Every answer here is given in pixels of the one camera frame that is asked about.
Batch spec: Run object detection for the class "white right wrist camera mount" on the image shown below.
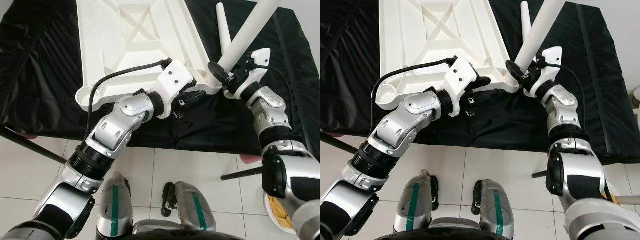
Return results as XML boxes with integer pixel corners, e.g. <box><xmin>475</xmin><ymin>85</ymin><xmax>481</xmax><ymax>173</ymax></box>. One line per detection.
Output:
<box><xmin>235</xmin><ymin>48</ymin><xmax>272</xmax><ymax>98</ymax></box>
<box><xmin>529</xmin><ymin>46</ymin><xmax>563</xmax><ymax>96</ymax></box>

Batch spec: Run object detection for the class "black robot waist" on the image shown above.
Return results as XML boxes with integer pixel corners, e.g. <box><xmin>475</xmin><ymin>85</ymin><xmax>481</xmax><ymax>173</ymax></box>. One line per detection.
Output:
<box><xmin>120</xmin><ymin>220</ymin><xmax>241</xmax><ymax>240</ymax></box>
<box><xmin>372</xmin><ymin>221</ymin><xmax>566</xmax><ymax>240</ymax></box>

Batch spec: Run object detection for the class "white plastic table top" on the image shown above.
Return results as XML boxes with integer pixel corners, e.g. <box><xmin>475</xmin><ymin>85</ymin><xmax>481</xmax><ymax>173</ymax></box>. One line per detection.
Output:
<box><xmin>75</xmin><ymin>0</ymin><xmax>226</xmax><ymax>108</ymax></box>
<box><xmin>375</xmin><ymin>0</ymin><xmax>521</xmax><ymax>108</ymax></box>

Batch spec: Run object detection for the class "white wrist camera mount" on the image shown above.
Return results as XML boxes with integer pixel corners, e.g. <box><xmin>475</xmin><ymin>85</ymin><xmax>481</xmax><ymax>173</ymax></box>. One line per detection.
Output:
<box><xmin>529</xmin><ymin>46</ymin><xmax>563</xmax><ymax>96</ymax></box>
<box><xmin>235</xmin><ymin>48</ymin><xmax>272</xmax><ymax>98</ymax></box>
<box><xmin>442</xmin><ymin>56</ymin><xmax>478</xmax><ymax>103</ymax></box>
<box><xmin>155</xmin><ymin>59</ymin><xmax>197</xmax><ymax>106</ymax></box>

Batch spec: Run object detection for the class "white round plate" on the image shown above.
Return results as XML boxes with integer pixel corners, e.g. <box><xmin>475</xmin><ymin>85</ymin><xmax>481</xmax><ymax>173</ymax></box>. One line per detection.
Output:
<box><xmin>263</xmin><ymin>192</ymin><xmax>296</xmax><ymax>230</ymax></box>

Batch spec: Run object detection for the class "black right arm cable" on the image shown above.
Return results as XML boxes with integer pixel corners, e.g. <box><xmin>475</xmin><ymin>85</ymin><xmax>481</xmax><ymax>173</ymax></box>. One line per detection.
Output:
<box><xmin>252</xmin><ymin>62</ymin><xmax>301</xmax><ymax>136</ymax></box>
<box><xmin>545</xmin><ymin>62</ymin><xmax>588</xmax><ymax>131</ymax></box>

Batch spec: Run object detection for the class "black table cloth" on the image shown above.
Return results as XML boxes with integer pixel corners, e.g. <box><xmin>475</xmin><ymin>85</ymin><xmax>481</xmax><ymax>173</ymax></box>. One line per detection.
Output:
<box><xmin>320</xmin><ymin>0</ymin><xmax>640</xmax><ymax>165</ymax></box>
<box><xmin>0</xmin><ymin>0</ymin><xmax>321</xmax><ymax>161</ymax></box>

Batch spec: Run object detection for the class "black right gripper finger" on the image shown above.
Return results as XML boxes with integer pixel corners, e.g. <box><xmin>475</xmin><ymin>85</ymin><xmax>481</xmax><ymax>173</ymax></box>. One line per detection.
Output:
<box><xmin>207</xmin><ymin>62</ymin><xmax>232</xmax><ymax>84</ymax></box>
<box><xmin>505</xmin><ymin>60</ymin><xmax>527</xmax><ymax>82</ymax></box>

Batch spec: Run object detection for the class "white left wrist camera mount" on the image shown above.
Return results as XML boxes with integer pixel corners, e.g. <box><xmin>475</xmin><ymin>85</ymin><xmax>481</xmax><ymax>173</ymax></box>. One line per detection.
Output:
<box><xmin>155</xmin><ymin>59</ymin><xmax>197</xmax><ymax>106</ymax></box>
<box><xmin>442</xmin><ymin>56</ymin><xmax>478</xmax><ymax>103</ymax></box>

